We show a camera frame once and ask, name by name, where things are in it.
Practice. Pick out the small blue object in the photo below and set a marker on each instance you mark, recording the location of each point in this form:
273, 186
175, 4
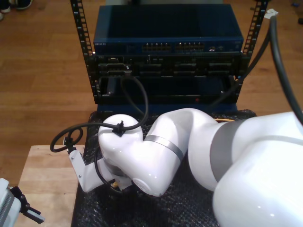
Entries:
294, 4

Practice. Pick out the blue network switch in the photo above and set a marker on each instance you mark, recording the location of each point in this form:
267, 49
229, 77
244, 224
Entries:
165, 23

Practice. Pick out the person's white shoe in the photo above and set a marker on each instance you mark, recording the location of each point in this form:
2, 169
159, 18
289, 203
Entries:
4, 9
1, 16

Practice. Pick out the person's dark shoe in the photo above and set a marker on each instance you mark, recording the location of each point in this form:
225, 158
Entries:
23, 4

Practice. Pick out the black rack server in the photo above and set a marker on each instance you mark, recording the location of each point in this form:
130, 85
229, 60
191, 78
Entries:
189, 68

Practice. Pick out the crumpled white paper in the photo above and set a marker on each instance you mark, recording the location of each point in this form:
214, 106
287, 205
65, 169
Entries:
268, 13

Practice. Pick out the blue base panel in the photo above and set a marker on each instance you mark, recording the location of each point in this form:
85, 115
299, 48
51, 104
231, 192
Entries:
113, 108

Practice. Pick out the black perforated rack post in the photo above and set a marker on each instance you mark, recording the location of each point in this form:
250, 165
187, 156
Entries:
78, 28
259, 28

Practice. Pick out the small dark object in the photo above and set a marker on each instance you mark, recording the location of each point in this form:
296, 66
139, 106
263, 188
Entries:
300, 21

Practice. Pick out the black bubble mat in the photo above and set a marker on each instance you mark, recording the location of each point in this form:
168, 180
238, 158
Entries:
118, 208

